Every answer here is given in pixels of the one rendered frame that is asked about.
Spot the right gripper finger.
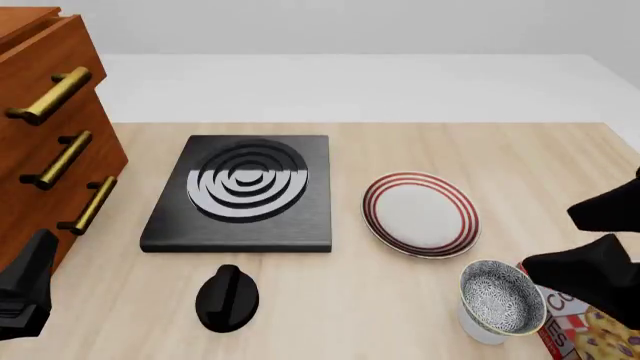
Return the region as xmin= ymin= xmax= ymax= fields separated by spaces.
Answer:
xmin=566 ymin=166 xmax=640 ymax=236
xmin=521 ymin=233 xmax=640 ymax=328

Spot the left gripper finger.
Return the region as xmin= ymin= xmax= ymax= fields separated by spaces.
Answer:
xmin=0 ymin=228 xmax=60 ymax=301

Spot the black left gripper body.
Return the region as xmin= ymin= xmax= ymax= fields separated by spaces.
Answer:
xmin=0 ymin=290 xmax=53 ymax=341

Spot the black patterned bowl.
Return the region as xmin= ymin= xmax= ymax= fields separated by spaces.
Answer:
xmin=458 ymin=258 xmax=548 ymax=337

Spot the white plate with red rings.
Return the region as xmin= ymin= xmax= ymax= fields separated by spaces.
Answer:
xmin=361 ymin=171 xmax=483 ymax=261

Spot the flat black stove plate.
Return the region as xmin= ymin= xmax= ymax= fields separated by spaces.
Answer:
xmin=139 ymin=134 xmax=334 ymax=255

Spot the printed cookie box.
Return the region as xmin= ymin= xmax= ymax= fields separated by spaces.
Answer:
xmin=515 ymin=261 xmax=640 ymax=360

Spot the round black stove knob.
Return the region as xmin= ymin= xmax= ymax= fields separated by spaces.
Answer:
xmin=195 ymin=264 xmax=261 ymax=334

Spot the wooden cabinet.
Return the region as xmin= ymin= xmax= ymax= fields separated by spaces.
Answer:
xmin=0 ymin=6 xmax=130 ymax=276

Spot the wooden drawer with brass handle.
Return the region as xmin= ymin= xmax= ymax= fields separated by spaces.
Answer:
xmin=0 ymin=156 xmax=130 ymax=275
xmin=0 ymin=88 xmax=119 ymax=211
xmin=0 ymin=14 xmax=108 ymax=151

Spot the brass drawer handle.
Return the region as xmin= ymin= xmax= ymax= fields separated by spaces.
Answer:
xmin=5 ymin=66 xmax=93 ymax=127
xmin=19 ymin=129 xmax=94 ymax=192
xmin=56 ymin=175 xmax=119 ymax=237

